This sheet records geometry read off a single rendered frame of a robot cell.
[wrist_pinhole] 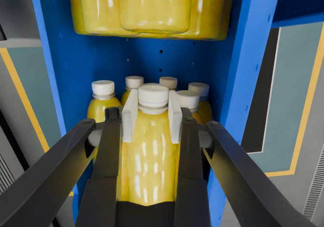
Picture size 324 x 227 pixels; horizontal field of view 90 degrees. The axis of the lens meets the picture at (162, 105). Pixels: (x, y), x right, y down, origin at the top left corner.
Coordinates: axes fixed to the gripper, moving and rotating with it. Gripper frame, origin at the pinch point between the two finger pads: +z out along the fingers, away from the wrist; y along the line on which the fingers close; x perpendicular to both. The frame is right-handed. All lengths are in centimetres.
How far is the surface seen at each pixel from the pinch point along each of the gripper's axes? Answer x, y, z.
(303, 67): -9, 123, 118
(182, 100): -1.1, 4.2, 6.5
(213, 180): -6.8, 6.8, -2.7
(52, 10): 10.1, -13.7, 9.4
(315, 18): 15, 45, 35
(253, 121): -53, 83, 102
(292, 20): 15, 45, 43
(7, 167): -101, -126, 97
